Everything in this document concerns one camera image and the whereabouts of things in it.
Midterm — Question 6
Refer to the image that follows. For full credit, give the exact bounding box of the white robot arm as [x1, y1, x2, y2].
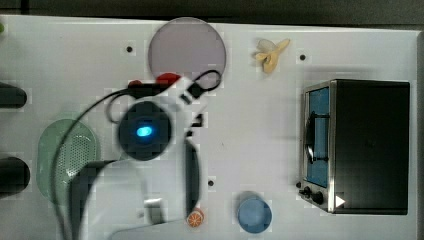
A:
[68, 77, 206, 240]

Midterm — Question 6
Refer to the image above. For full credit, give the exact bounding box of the green oval strainer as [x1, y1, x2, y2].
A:
[36, 119, 99, 205]

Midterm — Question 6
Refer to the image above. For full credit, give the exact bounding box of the pink toy strawberry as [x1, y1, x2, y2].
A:
[156, 73, 181, 85]

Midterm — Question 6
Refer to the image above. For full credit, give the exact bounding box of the grey round plate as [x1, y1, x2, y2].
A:
[147, 17, 227, 79]

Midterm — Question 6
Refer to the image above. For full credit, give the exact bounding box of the dark red toy strawberry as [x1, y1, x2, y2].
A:
[128, 80, 142, 88]

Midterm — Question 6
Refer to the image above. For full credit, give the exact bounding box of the peeled toy banana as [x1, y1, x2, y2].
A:
[254, 39, 291, 74]

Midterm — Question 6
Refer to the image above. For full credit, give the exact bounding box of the toy orange half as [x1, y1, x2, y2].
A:
[186, 208, 205, 228]

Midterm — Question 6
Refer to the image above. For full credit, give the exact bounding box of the blue cup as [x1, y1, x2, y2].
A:
[236, 191, 273, 234]

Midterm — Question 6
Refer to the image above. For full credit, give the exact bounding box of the silver black toaster oven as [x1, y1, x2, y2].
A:
[296, 79, 410, 215]

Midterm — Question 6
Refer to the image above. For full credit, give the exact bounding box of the large black pot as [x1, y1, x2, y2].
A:
[0, 157, 30, 198]

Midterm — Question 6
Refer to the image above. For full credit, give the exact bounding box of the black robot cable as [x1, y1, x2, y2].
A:
[49, 69, 223, 240]

